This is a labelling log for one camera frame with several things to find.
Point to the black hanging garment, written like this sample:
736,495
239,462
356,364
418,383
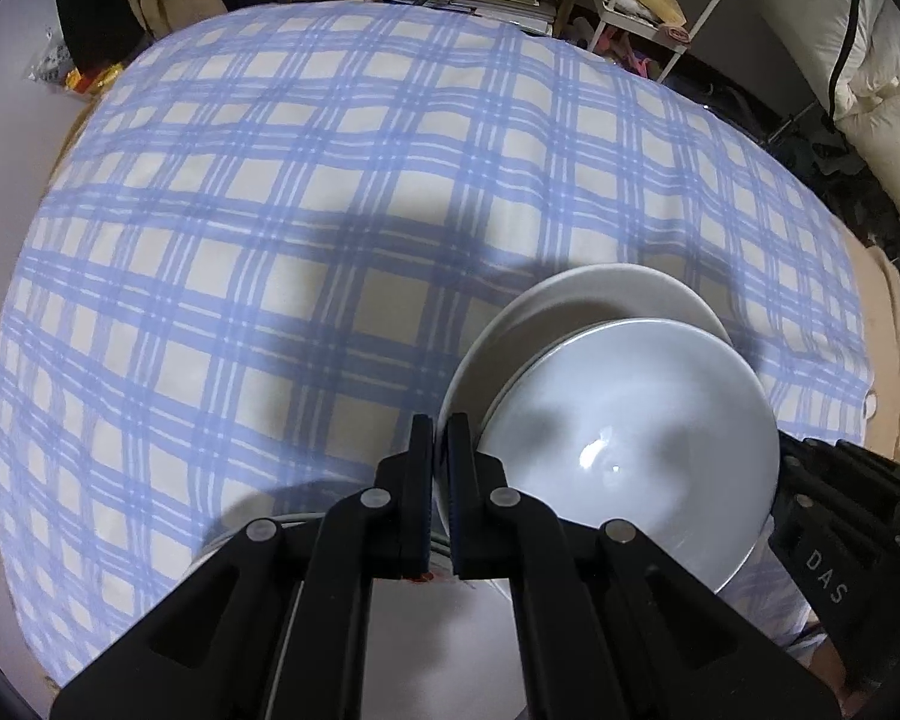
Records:
82,7

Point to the white rolling cart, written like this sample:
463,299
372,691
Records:
645,22

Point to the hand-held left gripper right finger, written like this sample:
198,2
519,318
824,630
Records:
461,495

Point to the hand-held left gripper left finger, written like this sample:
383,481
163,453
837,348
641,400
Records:
418,480

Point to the printed snack packets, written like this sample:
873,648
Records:
51,64

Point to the large red patterned bowl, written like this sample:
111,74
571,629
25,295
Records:
607,292

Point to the yellow foil packet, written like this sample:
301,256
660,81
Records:
97,79

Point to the plain white bowl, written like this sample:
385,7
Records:
630,405

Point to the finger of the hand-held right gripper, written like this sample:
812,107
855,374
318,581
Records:
799,472

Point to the blue plaid blanket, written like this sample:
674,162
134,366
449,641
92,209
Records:
270,240

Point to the white cherry print plate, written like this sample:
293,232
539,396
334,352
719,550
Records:
427,652

